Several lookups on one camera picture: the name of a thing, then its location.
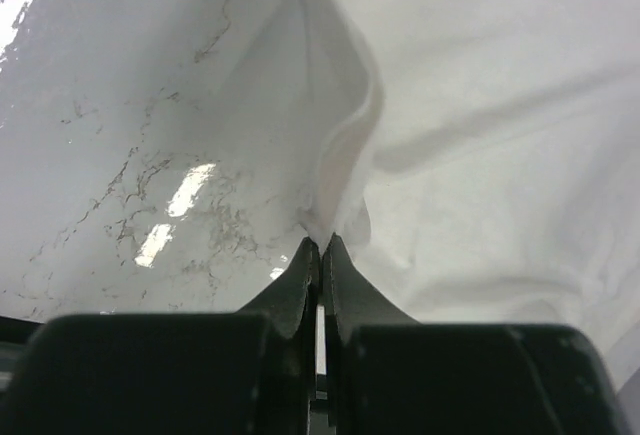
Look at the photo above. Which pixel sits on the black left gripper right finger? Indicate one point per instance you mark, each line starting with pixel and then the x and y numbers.
pixel 390 374

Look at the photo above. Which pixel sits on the white Coca-Cola t-shirt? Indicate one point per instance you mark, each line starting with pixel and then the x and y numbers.
pixel 504 184

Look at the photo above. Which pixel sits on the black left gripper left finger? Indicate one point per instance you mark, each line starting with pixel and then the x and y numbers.
pixel 251 371

